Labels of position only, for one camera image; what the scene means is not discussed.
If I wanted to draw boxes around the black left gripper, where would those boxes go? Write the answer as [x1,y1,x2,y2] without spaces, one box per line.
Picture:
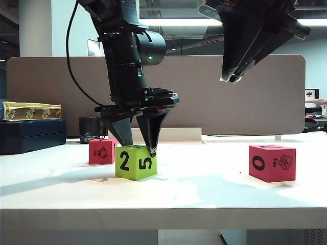
[94,87,179,158]

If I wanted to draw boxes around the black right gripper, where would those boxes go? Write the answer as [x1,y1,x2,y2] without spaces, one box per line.
[217,0,312,83]

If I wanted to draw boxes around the green foam block number 2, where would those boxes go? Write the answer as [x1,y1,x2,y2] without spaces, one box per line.
[114,144,158,181]

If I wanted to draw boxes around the pink foam block number 1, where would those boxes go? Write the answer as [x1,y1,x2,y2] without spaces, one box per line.
[88,138,118,165]

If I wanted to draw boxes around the pink foam block number 0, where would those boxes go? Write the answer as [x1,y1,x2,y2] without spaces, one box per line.
[248,144,297,183]

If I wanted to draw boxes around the black mug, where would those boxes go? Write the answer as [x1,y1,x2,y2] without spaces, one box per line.
[79,117,107,145]

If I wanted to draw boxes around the brown fabric desk divider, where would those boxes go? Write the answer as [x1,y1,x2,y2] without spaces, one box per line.
[7,54,307,136]

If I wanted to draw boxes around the black round tray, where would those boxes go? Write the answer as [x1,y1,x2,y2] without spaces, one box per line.
[303,119,319,133]

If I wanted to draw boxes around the dark blue hard case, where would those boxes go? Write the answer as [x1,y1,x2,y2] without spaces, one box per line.
[0,119,67,156]

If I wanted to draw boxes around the yellow patterned flat box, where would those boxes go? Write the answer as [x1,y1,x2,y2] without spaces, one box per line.
[0,102,62,121]

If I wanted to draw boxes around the grey perforated cabinet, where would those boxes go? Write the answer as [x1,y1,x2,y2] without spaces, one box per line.
[246,229,327,245]

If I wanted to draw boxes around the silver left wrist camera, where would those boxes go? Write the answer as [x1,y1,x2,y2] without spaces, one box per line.
[169,91,181,106]

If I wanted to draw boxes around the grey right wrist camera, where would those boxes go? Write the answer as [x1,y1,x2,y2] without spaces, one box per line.
[198,4,222,20]

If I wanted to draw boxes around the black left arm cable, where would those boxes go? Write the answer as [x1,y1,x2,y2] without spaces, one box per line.
[65,0,103,106]

